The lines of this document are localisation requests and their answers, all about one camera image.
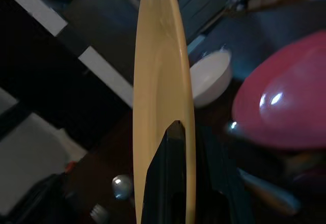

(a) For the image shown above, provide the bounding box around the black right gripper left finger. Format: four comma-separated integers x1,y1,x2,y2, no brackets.
141,120,196,224

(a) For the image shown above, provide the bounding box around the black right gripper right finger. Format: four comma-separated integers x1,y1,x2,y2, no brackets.
195,128,256,224

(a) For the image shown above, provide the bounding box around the yellow plate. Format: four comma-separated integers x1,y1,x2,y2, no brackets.
132,0,197,224

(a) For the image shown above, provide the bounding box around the metal spoon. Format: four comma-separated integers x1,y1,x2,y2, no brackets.
111,174,133,200

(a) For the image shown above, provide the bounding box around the metal fork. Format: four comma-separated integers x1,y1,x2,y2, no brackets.
90,203,111,224

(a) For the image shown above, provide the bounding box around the white bowl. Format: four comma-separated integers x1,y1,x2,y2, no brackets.
189,50,233,108

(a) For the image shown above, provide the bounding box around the pink bowl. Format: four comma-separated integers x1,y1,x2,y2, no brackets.
231,30,326,151

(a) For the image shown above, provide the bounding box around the metal cutlery handle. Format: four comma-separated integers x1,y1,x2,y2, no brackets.
238,169,303,216

